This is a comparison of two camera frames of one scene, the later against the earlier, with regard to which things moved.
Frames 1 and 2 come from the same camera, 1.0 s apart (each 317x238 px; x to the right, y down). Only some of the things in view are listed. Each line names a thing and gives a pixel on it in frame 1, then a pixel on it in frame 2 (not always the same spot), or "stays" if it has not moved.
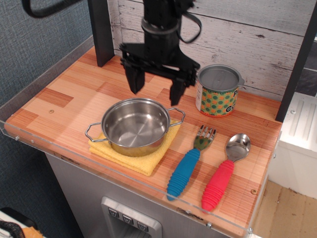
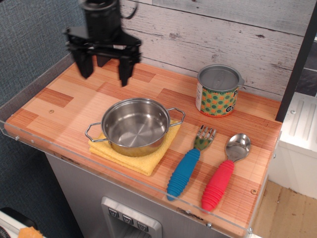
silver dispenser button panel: x=124 y=222 stays
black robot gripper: x=160 y=54 -> x=103 y=34
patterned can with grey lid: x=217 y=89 stays
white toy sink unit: x=294 y=165 stays
